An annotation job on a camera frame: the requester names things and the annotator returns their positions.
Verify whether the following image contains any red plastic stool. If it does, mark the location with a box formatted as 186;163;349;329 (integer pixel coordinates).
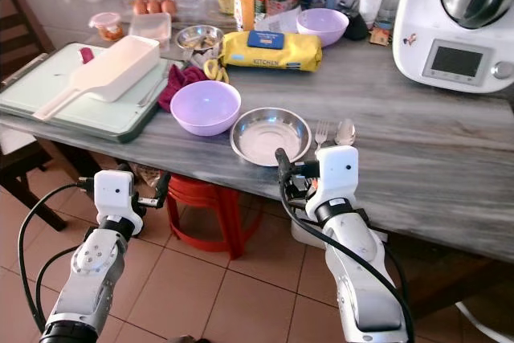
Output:
165;171;255;262

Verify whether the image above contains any round stainless steel plate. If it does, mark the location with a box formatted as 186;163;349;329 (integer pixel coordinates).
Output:
230;106;313;168

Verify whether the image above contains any silver metal spoon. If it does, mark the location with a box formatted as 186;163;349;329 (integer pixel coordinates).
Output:
334;117;357;148

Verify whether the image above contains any lilac plastic bowl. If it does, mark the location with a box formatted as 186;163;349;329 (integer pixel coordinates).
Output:
169;80;243;137
296;7;351;47

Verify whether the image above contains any maroon cloth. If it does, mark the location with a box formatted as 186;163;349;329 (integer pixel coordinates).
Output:
157;63;210;113

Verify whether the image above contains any white plastic scoop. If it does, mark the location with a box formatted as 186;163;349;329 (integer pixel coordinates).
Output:
32;35;161;122

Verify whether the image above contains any small yellow plastic utensil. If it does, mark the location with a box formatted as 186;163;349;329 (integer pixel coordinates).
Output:
203;57;230;84

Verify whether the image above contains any yellow kitchen wipes pack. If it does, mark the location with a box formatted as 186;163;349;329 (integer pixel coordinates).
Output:
218;30;324;72

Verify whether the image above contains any small stainless steel bowl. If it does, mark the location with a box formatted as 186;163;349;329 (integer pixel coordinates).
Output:
174;24;225;57

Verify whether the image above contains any clear plastic food container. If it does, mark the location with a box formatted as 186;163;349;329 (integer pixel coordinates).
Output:
128;12;173;43

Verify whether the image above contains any small black pouch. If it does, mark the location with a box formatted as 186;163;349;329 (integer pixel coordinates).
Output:
343;11;371;43

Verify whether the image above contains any small printed carton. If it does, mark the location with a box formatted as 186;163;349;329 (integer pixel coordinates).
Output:
369;25;394;47

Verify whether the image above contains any small pink lidded jar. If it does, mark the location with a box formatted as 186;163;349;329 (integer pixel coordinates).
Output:
89;11;124;43

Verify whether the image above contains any dark wooden chair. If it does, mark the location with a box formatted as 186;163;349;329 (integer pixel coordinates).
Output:
0;0;71;233

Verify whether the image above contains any white kitchen food processor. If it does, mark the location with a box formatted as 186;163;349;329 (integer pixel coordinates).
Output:
391;0;514;96

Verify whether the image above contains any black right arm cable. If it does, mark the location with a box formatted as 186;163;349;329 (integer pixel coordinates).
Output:
274;147;417;343

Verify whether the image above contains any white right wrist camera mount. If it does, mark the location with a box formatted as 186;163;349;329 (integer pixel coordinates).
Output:
316;145;361;207

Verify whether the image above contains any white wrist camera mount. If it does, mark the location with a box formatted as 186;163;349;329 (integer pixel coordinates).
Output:
93;169;137;236
316;145;361;207

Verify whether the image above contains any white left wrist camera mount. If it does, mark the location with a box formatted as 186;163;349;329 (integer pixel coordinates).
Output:
93;169;137;236

